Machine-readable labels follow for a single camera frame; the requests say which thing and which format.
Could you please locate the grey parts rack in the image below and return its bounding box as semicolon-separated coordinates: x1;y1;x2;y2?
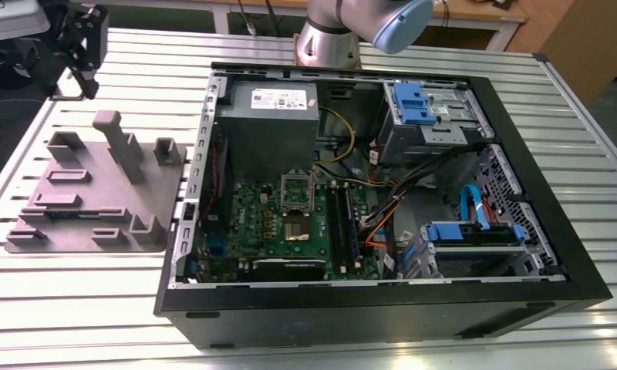
2;109;191;255

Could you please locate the grey power supply unit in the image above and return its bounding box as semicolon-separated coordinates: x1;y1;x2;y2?
214;79;322;175

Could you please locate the green RAM stick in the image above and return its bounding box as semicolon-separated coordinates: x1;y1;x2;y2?
42;210;105;223

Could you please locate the green motherboard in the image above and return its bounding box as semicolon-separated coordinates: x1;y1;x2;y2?
190;169;388;284

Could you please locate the metal socket cover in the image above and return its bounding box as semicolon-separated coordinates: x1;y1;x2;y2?
279;171;318;216

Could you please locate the blue plastic drive latch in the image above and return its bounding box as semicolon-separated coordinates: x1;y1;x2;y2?
393;82;440;126

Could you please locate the black RAM slot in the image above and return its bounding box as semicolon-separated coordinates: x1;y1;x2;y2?
323;183;345;271

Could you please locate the grey metal drive cage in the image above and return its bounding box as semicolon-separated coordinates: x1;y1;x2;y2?
377;80;496;167

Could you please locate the black RAM stick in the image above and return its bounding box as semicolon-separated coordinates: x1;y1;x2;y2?
340;183;365;269

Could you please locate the black graphics card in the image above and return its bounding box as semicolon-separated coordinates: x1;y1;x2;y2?
235;257;327;282

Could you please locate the hard disk in blue carrier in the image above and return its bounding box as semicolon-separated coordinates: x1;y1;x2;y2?
424;221;526;247

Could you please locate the black PC case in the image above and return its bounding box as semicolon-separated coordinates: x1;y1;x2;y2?
151;61;614;351

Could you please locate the grey metal disk bay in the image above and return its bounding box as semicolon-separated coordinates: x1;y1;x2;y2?
418;219;565;279

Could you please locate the wooden cabinet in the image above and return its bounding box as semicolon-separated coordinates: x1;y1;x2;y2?
508;0;617;105

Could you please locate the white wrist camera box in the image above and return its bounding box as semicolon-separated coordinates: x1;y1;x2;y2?
0;0;51;42

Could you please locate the yellow wire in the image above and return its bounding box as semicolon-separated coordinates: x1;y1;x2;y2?
313;106;357;167

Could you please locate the black cable bundle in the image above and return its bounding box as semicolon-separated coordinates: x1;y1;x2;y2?
358;140;494;228

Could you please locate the orange wire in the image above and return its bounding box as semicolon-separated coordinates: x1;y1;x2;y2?
362;210;401;248

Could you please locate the blue data wire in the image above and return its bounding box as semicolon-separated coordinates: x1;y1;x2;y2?
458;183;496;232

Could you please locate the red data wire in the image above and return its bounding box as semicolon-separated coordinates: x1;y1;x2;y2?
480;196;500;228

